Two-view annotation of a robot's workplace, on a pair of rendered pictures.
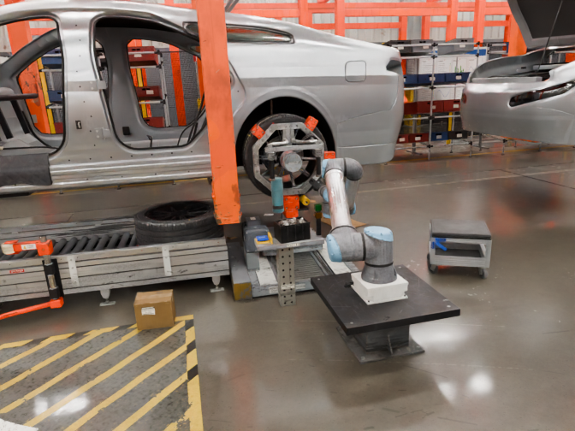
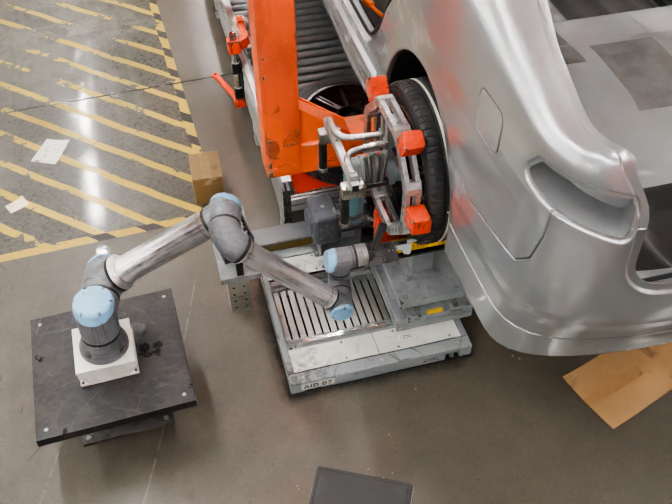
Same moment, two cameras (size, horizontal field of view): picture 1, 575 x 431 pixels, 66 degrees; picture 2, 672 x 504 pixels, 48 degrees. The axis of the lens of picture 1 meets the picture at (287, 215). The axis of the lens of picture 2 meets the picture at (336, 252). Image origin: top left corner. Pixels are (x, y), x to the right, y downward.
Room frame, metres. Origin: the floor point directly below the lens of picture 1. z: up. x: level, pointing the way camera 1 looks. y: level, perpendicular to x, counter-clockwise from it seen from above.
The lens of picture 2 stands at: (2.98, -2.35, 2.83)
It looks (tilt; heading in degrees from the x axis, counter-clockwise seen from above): 47 degrees down; 86
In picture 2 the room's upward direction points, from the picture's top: straight up
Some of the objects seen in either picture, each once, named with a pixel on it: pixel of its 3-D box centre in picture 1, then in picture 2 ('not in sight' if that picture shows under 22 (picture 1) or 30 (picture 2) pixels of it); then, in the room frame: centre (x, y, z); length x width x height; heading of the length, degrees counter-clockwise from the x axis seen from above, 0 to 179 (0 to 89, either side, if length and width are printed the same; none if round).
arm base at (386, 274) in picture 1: (378, 268); (102, 337); (2.20, -0.48, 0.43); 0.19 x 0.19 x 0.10
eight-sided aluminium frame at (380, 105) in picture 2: (288, 159); (390, 167); (3.37, -0.03, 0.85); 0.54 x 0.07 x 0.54; 101
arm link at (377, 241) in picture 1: (376, 244); (96, 313); (2.21, -0.46, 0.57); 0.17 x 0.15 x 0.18; 90
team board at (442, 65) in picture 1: (450, 98); not in sight; (8.68, -3.18, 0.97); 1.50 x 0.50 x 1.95; 103
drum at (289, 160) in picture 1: (290, 161); (373, 170); (3.30, -0.04, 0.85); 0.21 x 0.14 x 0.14; 11
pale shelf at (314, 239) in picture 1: (288, 240); (232, 243); (2.70, 0.00, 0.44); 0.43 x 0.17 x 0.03; 101
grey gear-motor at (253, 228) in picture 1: (254, 240); (350, 224); (3.24, 0.26, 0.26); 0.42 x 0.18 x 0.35; 11
